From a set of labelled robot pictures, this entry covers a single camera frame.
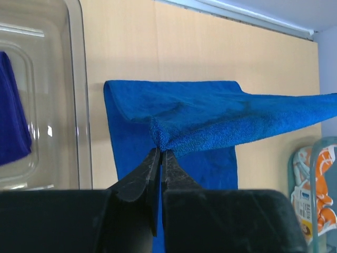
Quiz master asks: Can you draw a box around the blue towel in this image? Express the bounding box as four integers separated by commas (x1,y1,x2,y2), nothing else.
103,80,337,253

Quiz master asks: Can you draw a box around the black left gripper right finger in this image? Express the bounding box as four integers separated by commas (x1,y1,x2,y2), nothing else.
161,150,202,191

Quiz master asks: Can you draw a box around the purple towel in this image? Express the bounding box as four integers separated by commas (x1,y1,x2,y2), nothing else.
1,51,32,166

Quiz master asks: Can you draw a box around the smoky clear plastic bin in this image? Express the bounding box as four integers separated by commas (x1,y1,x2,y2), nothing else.
1,1,93,190

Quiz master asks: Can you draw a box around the teal plastic bin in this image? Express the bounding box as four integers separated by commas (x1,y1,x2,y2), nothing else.
288,137,336,252

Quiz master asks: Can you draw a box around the white sealant strip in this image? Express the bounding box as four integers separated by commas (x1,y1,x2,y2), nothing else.
164,0,314,41

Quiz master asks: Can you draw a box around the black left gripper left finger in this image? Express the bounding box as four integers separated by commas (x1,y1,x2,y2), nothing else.
109,148,160,203

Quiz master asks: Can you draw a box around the orange white patterned towel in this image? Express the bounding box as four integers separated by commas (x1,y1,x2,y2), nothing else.
291,144,336,243

